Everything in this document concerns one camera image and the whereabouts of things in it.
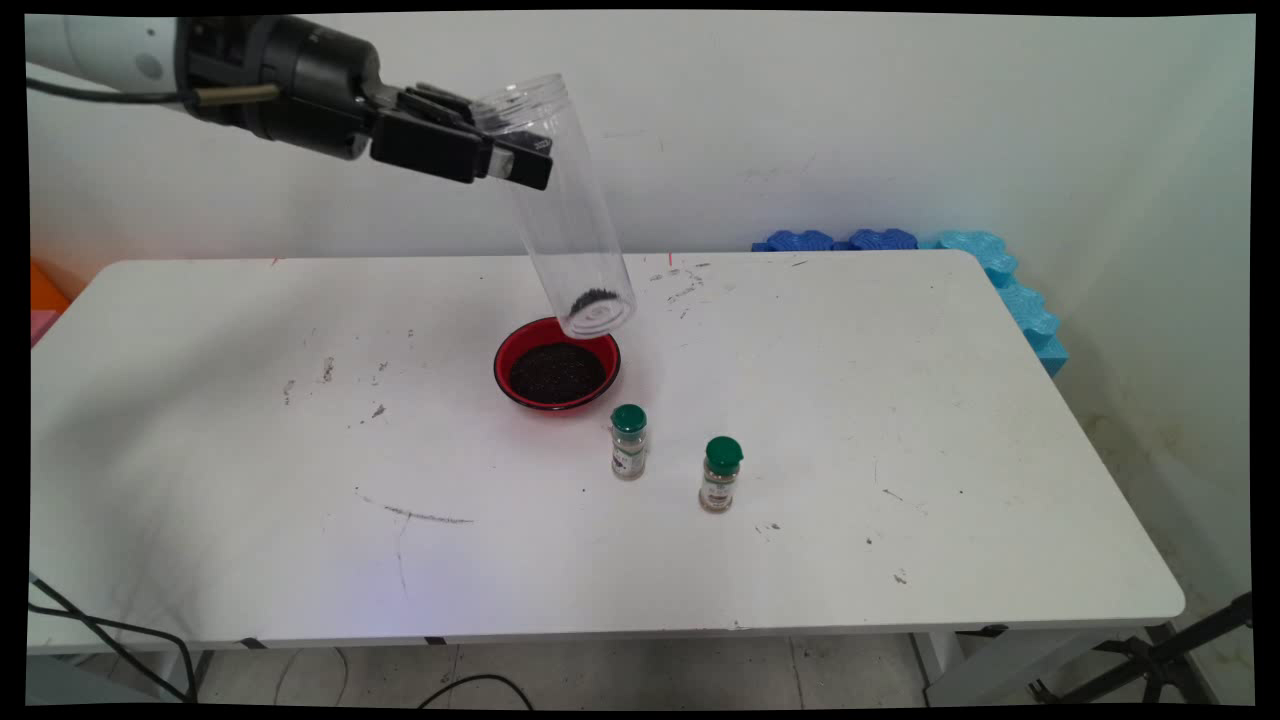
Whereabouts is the thin grey cable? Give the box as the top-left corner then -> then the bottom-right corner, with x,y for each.
275,648 -> 348,706

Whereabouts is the spice bottle sealed green cap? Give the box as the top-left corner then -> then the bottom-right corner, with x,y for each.
610,404 -> 649,481

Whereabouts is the orange block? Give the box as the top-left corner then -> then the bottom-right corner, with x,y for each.
30,262 -> 71,313

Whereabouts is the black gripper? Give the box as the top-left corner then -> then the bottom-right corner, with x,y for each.
262,18 -> 554,191

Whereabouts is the red bowl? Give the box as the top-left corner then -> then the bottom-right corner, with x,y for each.
493,316 -> 622,413

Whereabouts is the black tripod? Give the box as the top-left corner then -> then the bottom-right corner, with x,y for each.
1030,592 -> 1254,706

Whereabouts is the black cable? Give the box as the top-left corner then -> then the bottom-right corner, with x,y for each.
27,78 -> 283,108
418,673 -> 533,710
28,572 -> 198,703

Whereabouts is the tall clear plastic jar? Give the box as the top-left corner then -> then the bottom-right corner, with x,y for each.
470,72 -> 638,341

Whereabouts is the white table leg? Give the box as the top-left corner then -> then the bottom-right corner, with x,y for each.
920,628 -> 1111,706

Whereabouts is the light blue foam mat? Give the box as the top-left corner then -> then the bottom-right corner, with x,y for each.
920,230 -> 1069,379

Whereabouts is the spice bottle tabbed green cap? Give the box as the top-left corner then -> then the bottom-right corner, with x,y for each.
698,436 -> 745,515

